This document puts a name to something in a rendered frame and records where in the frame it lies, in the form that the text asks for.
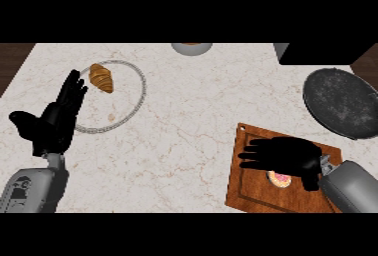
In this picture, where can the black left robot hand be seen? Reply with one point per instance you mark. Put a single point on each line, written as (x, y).
(55, 120)

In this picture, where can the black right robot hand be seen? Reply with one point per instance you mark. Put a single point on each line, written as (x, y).
(289, 156)

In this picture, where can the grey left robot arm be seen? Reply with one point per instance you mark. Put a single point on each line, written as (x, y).
(30, 188)

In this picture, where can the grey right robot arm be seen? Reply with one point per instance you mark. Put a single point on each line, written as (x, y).
(347, 185)

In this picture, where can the brown wooden cutting board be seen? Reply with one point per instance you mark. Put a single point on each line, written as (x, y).
(256, 186)

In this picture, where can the dark grey round pan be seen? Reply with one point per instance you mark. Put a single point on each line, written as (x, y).
(343, 104)

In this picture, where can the white marble plate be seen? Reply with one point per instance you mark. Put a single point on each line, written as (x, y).
(115, 103)

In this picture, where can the golden brown croissant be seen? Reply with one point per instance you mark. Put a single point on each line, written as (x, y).
(100, 78)

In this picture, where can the black box appliance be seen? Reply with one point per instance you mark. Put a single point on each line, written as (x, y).
(319, 53)

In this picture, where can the grey round bowl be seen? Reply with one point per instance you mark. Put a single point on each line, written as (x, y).
(192, 48)

